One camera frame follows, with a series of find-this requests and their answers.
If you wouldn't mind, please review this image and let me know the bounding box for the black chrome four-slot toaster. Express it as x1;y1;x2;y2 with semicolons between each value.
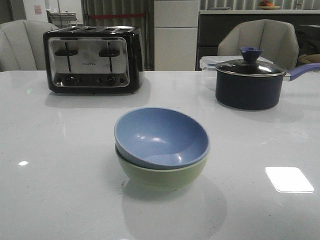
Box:
43;25;145;94

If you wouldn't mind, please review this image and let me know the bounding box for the dark blue saucepan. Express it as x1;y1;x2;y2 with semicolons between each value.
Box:
215;60;320;110

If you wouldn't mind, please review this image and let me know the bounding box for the clear plastic storage container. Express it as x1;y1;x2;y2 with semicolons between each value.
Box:
199;55;274;91

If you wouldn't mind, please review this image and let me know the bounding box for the pink paper on wall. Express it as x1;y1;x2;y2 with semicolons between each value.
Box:
33;5;42;15

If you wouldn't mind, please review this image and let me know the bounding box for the glass pot lid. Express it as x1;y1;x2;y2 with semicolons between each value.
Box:
215;47;286;77

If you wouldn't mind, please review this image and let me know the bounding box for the beige armchair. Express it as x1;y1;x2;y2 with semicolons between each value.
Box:
217;19;300;70
0;19;57;72

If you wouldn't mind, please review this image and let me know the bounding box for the metal cart in background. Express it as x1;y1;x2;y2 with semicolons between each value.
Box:
46;10;77;28

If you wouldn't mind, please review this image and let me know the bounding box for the red barrier belt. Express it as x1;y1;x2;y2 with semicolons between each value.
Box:
88;12;146;19

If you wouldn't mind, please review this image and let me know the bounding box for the beige armchair right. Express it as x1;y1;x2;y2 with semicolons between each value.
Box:
217;19;300;70

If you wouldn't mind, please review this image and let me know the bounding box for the white refrigerator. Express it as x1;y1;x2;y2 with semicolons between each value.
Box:
153;0;201;71

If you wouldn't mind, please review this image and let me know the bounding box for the beige armchair left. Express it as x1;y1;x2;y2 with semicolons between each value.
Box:
0;19;57;72

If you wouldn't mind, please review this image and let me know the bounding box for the blue bowl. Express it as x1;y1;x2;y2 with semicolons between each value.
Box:
114;107;210;170

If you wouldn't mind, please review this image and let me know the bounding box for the fruit bowl on counter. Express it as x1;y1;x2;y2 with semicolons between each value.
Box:
258;0;281;10

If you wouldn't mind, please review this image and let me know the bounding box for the green bowl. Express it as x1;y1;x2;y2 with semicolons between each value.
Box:
114;146;210;192

